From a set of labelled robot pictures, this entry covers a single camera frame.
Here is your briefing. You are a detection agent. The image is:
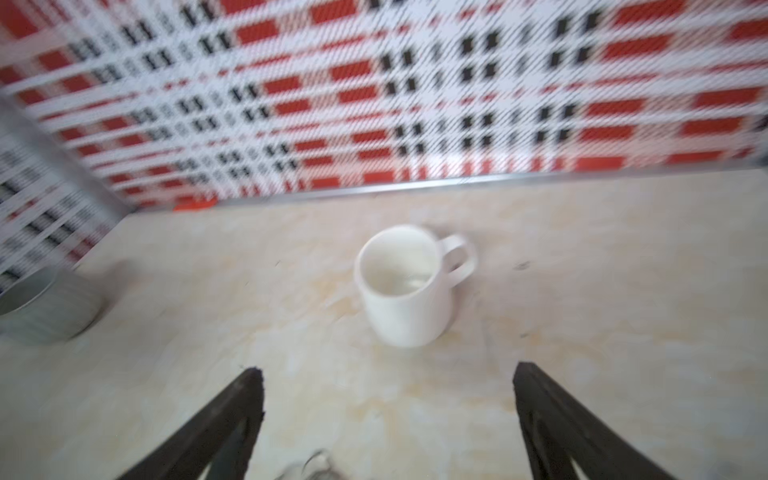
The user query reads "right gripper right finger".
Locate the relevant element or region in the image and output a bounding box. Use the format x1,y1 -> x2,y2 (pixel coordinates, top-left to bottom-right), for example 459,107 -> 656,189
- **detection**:
512,362 -> 671,479

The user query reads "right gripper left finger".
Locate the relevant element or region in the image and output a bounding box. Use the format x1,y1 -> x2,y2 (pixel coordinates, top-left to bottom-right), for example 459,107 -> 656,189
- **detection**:
121,367 -> 265,479

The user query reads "grey striped mug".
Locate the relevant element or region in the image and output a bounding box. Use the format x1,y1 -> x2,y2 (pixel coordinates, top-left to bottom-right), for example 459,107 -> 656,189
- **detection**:
1,266 -> 107,345

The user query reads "white mug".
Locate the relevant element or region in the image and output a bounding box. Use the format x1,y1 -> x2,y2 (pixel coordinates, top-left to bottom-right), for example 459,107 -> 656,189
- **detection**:
354,225 -> 478,348

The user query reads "red handled key ring holder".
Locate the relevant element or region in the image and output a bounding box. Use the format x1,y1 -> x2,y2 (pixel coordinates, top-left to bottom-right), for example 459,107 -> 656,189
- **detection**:
276,449 -> 345,480

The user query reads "red flat piece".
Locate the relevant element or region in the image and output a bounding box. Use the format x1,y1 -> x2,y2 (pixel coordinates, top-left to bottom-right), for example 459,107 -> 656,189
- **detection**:
172,197 -> 219,212

